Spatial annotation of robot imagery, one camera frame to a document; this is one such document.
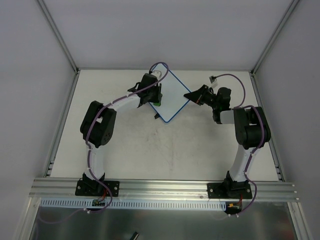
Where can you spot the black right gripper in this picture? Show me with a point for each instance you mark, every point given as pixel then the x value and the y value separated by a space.
pixel 203 93

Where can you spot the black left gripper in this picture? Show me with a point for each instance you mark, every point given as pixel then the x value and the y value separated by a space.
pixel 155 93

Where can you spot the green whiteboard eraser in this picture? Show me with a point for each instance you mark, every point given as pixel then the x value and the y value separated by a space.
pixel 158 101

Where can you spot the blue framed whiteboard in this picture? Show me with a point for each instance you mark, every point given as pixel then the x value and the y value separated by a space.
pixel 173 90

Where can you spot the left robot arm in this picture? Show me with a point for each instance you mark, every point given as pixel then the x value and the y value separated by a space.
pixel 97 130

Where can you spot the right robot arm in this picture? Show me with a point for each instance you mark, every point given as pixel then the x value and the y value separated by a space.
pixel 251 132

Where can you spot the small black object at bottom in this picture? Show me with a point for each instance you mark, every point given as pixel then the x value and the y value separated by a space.
pixel 134 236

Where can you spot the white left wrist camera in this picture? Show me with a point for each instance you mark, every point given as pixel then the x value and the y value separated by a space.
pixel 157 74

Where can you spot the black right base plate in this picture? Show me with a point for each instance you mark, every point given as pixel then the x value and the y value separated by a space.
pixel 235 191

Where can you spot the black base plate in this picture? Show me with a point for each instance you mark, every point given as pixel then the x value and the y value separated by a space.
pixel 91 188
pixel 235 191

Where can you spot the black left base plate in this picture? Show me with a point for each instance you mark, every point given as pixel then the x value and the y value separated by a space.
pixel 91 188

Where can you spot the left aluminium frame post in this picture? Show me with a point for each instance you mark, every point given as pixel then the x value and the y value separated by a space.
pixel 57 34

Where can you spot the aluminium frame post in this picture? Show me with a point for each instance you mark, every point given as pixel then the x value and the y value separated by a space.
pixel 275 34
pixel 57 34

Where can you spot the right aluminium frame post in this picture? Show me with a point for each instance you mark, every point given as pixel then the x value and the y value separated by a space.
pixel 275 34

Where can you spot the slotted cable duct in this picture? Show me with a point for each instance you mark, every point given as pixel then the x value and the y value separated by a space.
pixel 205 205

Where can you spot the left aluminium side rail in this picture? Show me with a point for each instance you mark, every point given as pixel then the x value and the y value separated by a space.
pixel 60 128

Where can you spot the aluminium front rail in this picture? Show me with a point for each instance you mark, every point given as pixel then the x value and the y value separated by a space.
pixel 168 190

